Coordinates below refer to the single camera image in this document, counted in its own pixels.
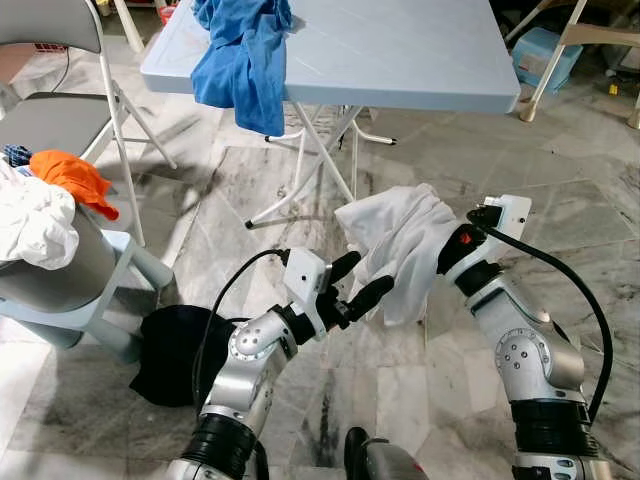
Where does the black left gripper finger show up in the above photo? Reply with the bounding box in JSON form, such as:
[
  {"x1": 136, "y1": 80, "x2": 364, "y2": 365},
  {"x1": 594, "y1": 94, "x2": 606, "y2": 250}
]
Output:
[
  {"x1": 345, "y1": 276, "x2": 396, "y2": 323},
  {"x1": 326, "y1": 250, "x2": 363, "y2": 289}
]

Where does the white garment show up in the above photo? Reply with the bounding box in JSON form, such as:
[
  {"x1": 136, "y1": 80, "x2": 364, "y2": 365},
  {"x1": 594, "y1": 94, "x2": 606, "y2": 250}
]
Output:
[
  {"x1": 335, "y1": 183, "x2": 463, "y2": 328},
  {"x1": 0, "y1": 165, "x2": 81, "y2": 271}
]

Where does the dark navy garment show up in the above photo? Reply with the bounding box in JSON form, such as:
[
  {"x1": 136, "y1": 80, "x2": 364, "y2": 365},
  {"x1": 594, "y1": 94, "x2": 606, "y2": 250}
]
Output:
[{"x1": 130, "y1": 305, "x2": 251, "y2": 409}]

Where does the blue shirt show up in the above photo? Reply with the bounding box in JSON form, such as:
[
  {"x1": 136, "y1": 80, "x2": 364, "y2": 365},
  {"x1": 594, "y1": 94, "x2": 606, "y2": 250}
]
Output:
[{"x1": 190, "y1": 0, "x2": 296, "y2": 138}]

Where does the grey robot right leg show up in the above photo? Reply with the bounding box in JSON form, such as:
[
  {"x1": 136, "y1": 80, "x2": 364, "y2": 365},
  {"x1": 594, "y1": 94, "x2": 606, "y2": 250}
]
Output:
[{"x1": 343, "y1": 428, "x2": 431, "y2": 480}]

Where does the pale blue plastic tub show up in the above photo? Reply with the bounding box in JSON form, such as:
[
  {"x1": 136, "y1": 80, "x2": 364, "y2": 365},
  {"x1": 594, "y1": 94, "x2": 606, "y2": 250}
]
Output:
[{"x1": 512, "y1": 27, "x2": 583, "y2": 93}]

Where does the white and beige high chair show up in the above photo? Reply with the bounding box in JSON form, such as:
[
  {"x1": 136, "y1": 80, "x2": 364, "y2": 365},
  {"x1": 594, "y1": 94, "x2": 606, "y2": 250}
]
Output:
[{"x1": 518, "y1": 0, "x2": 640, "y2": 123}]

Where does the orange garment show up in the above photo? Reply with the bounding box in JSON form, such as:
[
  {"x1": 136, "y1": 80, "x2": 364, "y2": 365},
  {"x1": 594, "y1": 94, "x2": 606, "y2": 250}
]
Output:
[{"x1": 28, "y1": 150, "x2": 119, "y2": 221}]

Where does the grey and white folding chair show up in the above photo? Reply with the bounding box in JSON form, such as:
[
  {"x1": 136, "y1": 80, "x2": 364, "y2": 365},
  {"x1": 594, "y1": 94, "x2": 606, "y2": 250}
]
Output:
[{"x1": 0, "y1": 0, "x2": 179, "y2": 246}]

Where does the blue checked cloth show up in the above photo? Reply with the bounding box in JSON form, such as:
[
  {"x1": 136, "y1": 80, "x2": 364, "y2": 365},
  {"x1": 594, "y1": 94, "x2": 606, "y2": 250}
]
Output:
[{"x1": 3, "y1": 145, "x2": 33, "y2": 168}]

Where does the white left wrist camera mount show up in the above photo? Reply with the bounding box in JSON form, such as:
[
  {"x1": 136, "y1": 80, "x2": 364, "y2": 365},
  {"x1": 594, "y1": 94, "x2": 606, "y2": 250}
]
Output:
[{"x1": 285, "y1": 248, "x2": 331, "y2": 313}]

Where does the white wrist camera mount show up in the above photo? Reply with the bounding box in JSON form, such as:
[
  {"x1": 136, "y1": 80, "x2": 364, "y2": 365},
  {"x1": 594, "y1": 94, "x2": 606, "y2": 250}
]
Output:
[
  {"x1": 483, "y1": 195, "x2": 533, "y2": 241},
  {"x1": 285, "y1": 248, "x2": 331, "y2": 313}
]

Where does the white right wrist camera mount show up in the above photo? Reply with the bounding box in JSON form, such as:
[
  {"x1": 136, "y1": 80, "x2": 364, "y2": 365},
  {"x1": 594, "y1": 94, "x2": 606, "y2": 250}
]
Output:
[{"x1": 483, "y1": 195, "x2": 533, "y2": 241}]

